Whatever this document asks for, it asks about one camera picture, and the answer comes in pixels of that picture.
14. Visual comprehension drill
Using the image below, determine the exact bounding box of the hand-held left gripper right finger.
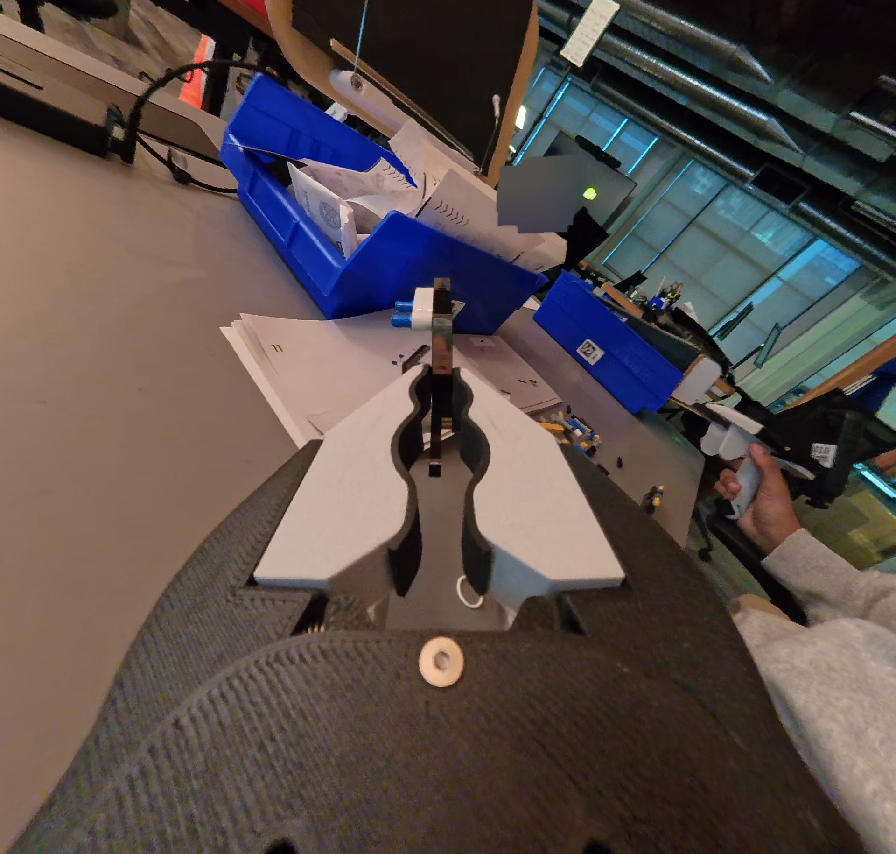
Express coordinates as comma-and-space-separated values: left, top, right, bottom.
452, 367, 626, 627

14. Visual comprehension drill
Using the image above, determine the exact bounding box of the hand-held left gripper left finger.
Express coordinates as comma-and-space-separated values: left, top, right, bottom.
252, 364, 429, 632

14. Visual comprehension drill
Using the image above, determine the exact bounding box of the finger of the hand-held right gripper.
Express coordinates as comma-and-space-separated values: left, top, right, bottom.
700, 406, 765, 457

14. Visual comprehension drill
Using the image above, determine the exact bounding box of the black lego assembly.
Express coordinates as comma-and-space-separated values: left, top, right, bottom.
391, 277, 466, 480

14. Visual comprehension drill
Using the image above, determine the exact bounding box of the person's right forearm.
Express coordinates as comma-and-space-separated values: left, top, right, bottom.
762, 528, 896, 631

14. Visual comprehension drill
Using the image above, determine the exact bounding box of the pile of loose lego pieces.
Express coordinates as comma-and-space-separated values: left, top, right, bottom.
535, 409, 603, 457

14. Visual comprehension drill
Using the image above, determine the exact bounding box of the lego instruction booklet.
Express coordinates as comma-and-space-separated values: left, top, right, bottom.
220, 311, 563, 449

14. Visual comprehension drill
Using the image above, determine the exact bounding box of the person's right hand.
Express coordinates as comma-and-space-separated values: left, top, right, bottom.
714, 444, 804, 556

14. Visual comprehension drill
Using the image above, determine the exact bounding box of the blue plastic bin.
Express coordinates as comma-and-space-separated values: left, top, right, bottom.
220, 73, 548, 338
533, 270, 685, 415

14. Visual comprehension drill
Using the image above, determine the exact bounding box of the dark background monitor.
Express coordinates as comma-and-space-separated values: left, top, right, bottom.
570, 133, 639, 228

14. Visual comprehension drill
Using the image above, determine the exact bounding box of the person's grey sweater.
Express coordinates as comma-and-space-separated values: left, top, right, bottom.
728, 598, 896, 854

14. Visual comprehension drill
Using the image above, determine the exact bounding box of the pile of white paper sheets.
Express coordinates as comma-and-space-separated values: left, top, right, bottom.
287, 119, 568, 274

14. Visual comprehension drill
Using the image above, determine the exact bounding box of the white hanging sign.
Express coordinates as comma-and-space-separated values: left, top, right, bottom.
560, 0, 622, 68

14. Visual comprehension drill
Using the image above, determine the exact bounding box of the orange traffic cone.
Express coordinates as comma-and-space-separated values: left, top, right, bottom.
183, 35, 214, 102

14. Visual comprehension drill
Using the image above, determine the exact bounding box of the black monitor on white stand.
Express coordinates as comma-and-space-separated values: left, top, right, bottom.
265, 0, 541, 188

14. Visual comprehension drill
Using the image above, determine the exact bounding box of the grey flat computer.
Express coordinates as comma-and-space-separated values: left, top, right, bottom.
0, 14, 235, 165

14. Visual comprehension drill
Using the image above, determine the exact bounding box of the black cable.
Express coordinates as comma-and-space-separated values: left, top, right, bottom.
105, 59, 270, 194

